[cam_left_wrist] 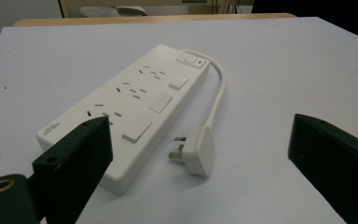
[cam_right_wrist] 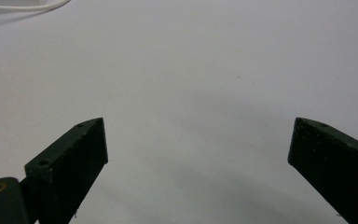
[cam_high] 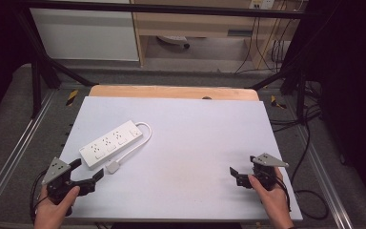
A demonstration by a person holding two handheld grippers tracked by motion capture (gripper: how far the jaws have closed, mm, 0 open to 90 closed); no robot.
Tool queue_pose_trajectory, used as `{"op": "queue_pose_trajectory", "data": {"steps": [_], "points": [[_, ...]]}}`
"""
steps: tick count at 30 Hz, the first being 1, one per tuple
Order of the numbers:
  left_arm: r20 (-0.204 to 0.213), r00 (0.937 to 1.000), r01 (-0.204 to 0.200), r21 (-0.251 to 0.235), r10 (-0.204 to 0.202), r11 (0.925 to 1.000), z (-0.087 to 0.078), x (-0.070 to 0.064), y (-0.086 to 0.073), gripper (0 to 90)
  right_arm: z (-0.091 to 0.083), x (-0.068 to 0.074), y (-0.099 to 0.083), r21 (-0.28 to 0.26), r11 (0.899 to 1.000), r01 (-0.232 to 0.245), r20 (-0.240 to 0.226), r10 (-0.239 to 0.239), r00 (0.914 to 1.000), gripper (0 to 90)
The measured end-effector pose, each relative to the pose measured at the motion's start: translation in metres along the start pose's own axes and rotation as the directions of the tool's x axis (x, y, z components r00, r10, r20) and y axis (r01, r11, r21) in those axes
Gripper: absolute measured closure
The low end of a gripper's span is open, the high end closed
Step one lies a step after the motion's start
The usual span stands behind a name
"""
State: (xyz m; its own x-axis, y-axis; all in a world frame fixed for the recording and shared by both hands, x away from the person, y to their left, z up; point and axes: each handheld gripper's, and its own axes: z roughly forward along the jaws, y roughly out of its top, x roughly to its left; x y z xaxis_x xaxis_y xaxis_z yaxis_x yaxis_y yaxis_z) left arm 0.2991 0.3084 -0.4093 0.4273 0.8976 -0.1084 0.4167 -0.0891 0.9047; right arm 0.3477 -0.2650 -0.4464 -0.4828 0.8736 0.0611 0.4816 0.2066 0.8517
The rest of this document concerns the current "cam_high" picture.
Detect black hanging cables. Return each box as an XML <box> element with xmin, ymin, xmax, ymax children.
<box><xmin>234</xmin><ymin>16</ymin><xmax>288</xmax><ymax>74</ymax></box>

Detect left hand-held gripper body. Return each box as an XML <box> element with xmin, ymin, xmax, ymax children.
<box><xmin>41</xmin><ymin>156</ymin><xmax>97</xmax><ymax>206</ymax></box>

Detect person's right hand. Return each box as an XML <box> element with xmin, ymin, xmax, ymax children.
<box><xmin>247</xmin><ymin>166</ymin><xmax>295</xmax><ymax>229</ymax></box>

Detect black floor cables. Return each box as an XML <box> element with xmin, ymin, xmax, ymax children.
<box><xmin>268</xmin><ymin>81</ymin><xmax>330</xmax><ymax>221</ymax></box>

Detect white chair base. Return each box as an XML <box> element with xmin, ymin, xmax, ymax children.
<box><xmin>155</xmin><ymin>34</ymin><xmax>192</xmax><ymax>50</ymax></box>

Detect white plug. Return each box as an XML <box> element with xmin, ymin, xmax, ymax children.
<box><xmin>105</xmin><ymin>160</ymin><xmax>121</xmax><ymax>175</ymax></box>

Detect black metal stand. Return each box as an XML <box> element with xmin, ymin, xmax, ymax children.
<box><xmin>249</xmin><ymin>60</ymin><xmax>309</xmax><ymax>122</ymax></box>
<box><xmin>13</xmin><ymin>6</ymin><xmax>99</xmax><ymax>119</ymax></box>

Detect white power strip cable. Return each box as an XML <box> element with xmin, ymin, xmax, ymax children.
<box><xmin>115</xmin><ymin>121</ymin><xmax>153</xmax><ymax>164</ymax></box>

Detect white power strip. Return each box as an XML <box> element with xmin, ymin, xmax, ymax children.
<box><xmin>78</xmin><ymin>119</ymin><xmax>144</xmax><ymax>169</ymax></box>

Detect aluminium rail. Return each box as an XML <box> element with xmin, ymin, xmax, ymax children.
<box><xmin>0</xmin><ymin>89</ymin><xmax>59</xmax><ymax>218</ymax></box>
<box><xmin>294</xmin><ymin>122</ymin><xmax>356</xmax><ymax>229</ymax></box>

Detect person's left hand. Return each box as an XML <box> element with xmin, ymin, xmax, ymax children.
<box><xmin>32</xmin><ymin>185</ymin><xmax>81</xmax><ymax>229</ymax></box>

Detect black frame crossbar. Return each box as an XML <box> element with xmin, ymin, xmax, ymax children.
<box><xmin>22</xmin><ymin>0</ymin><xmax>311</xmax><ymax>20</ymax></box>

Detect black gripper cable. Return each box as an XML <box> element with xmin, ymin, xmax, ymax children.
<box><xmin>29</xmin><ymin>169</ymin><xmax>51</xmax><ymax>223</ymax></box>
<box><xmin>274</xmin><ymin>176</ymin><xmax>293</xmax><ymax>213</ymax></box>

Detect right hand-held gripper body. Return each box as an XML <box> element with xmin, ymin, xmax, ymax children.
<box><xmin>236</xmin><ymin>153</ymin><xmax>290</xmax><ymax>192</ymax></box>

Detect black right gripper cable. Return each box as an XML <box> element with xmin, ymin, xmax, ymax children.
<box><xmin>274</xmin><ymin>176</ymin><xmax>293</xmax><ymax>213</ymax></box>

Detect wooden table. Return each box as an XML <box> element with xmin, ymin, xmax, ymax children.
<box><xmin>89</xmin><ymin>84</ymin><xmax>261</xmax><ymax>102</ymax></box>

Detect wooden desk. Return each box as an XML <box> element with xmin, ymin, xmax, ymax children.
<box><xmin>129</xmin><ymin>0</ymin><xmax>301</xmax><ymax>69</ymax></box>

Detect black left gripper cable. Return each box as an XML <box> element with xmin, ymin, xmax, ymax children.
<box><xmin>29</xmin><ymin>169</ymin><xmax>51</xmax><ymax>223</ymax></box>

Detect white cabinet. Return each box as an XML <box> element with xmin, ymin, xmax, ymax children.
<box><xmin>29</xmin><ymin>7</ymin><xmax>140</xmax><ymax>62</ymax></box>

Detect white wall socket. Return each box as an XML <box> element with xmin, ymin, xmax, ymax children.
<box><xmin>248</xmin><ymin>0</ymin><xmax>276</xmax><ymax>10</ymax></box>

